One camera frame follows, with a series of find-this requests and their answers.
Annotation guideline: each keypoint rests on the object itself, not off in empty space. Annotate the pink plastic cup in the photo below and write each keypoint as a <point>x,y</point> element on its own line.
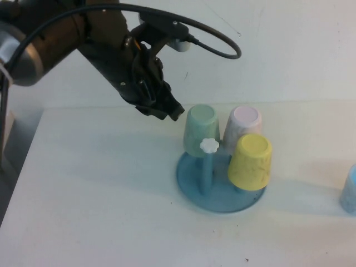
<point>239,130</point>

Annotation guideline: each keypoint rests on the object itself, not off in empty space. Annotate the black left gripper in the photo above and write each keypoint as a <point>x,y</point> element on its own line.
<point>125,72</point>

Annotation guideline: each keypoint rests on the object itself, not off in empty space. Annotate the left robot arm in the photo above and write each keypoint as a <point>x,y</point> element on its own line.
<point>55,41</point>

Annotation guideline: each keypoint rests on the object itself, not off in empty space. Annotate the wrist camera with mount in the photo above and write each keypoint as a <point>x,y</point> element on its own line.
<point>161,25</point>

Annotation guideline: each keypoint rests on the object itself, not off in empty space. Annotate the blue plastic cup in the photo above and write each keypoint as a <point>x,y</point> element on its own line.
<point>349,194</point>

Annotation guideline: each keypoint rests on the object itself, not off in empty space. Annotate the blue cup stand white caps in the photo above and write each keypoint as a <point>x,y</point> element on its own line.
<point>219,198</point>

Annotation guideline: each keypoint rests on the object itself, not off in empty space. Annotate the green plastic cup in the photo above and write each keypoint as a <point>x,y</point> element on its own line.
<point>200,130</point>

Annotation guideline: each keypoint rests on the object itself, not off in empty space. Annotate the yellow plastic cup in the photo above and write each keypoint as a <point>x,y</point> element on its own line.
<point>250,167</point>

